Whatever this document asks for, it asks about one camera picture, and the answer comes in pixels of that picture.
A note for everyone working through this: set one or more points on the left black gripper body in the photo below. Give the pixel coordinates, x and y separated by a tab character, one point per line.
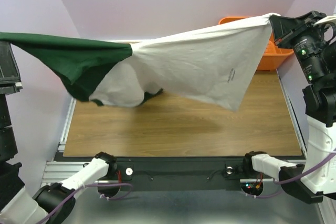
10	76

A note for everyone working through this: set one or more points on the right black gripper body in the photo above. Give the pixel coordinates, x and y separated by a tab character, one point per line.
307	41

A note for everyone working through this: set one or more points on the white green-sleeved t-shirt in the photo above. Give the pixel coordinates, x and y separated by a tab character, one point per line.
213	65

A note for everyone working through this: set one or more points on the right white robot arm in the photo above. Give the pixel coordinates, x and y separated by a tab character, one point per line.
314	180

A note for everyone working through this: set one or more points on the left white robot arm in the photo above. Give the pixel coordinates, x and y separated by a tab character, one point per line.
30	126

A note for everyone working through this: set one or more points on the orange plastic basket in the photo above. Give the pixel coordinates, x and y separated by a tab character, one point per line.
270	56

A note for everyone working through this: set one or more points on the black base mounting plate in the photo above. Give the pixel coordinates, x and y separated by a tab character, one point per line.
181	173

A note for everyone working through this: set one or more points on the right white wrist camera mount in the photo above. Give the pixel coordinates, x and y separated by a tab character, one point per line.
327	20

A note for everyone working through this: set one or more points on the aluminium table frame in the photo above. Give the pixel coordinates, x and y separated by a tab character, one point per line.
270	119

